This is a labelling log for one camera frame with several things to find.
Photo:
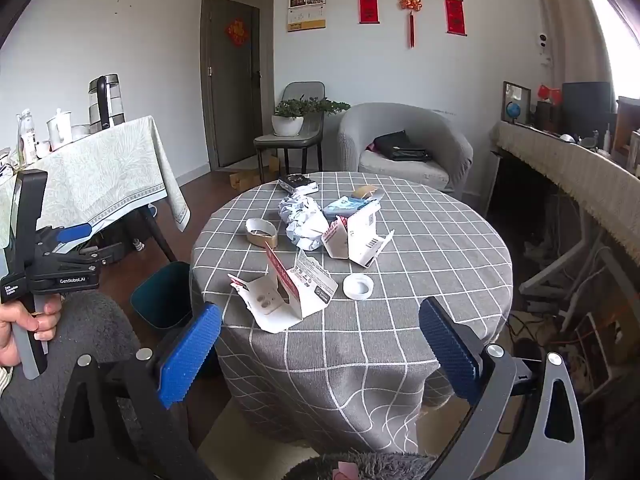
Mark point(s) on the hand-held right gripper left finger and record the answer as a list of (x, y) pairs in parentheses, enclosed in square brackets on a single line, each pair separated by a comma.
[(192, 355)]

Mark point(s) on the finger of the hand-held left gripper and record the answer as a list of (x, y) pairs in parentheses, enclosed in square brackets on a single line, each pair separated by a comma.
[(75, 232), (80, 256)]

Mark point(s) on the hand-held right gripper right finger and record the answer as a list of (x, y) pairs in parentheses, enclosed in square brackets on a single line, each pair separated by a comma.
[(450, 355)]

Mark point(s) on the teal trash bin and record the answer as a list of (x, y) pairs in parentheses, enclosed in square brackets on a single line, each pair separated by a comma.
[(162, 295)]

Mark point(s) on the white paper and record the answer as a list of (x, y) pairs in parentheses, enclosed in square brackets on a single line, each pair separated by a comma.
[(300, 220)]

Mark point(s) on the person's left hand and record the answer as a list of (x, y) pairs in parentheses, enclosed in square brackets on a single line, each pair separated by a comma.
[(11, 340)]

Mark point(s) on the dark table leg with sock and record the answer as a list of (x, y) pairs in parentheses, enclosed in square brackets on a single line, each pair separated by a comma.
[(138, 245), (160, 235)]

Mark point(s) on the grey fleece cloth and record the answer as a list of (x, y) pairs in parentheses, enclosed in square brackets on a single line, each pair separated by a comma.
[(90, 320)]

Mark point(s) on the pale patterned tablecloth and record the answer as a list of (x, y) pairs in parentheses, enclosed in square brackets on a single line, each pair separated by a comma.
[(100, 170)]

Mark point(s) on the grey checked tablecloth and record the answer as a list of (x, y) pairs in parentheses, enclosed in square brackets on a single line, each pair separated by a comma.
[(425, 260)]

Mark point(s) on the clear bottle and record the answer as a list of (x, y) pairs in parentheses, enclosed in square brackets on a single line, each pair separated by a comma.
[(27, 135)]

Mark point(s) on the opened red and white box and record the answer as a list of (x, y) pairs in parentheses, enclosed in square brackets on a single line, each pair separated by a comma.
[(300, 285)]

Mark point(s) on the brown and white tape roll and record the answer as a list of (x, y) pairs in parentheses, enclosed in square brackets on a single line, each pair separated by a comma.
[(260, 234)]

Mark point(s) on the opened white carton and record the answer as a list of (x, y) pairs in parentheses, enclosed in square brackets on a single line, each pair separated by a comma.
[(357, 232)]

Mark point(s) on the grey fuzzy cushion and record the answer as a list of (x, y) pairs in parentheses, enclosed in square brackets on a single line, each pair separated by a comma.
[(320, 465)]

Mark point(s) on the cardboard box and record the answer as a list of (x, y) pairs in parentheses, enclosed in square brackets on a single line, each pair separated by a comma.
[(247, 180)]

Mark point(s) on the blue packet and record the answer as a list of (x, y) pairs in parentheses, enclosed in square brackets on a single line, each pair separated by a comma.
[(342, 207)]

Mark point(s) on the small black box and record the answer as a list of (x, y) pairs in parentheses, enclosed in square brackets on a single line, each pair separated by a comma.
[(296, 183)]

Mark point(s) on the black bag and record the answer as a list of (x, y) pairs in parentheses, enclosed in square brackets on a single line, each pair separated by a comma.
[(400, 147)]

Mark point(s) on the grey-green door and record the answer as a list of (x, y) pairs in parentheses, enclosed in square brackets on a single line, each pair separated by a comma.
[(232, 85)]

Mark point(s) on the cream lace sideboard cloth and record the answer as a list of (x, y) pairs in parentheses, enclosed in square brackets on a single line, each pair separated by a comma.
[(575, 170)]

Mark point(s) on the potted plant in white pot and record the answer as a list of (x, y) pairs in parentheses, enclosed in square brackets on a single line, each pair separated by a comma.
[(287, 124)]

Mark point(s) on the grey armchair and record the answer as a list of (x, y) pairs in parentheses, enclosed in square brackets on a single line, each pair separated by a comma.
[(400, 120)]

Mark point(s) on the small blue globe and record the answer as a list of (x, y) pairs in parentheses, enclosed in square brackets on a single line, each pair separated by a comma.
[(512, 110)]

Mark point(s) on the red door decoration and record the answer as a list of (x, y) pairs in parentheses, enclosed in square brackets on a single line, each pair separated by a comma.
[(237, 32)]

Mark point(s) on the grey dining chair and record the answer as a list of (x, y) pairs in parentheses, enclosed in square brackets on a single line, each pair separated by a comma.
[(305, 92)]

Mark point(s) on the framed picture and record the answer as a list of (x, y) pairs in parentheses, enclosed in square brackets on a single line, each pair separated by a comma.
[(522, 91)]

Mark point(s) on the small red flags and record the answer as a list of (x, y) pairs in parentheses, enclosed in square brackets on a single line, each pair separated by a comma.
[(548, 93)]

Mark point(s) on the black monitor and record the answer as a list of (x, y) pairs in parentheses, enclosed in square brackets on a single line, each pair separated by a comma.
[(585, 107)]

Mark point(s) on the window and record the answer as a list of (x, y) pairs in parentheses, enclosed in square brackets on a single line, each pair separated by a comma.
[(617, 25)]

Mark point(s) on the white metal frame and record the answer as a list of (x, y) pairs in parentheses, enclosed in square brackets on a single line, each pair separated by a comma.
[(575, 260)]

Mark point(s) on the wall calendar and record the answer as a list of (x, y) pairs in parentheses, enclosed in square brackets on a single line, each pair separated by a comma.
[(306, 7)]

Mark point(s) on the white security camera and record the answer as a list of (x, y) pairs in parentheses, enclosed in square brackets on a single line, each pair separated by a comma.
[(542, 42)]

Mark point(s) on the red wall scroll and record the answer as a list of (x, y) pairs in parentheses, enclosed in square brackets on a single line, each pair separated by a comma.
[(455, 15), (368, 5)]

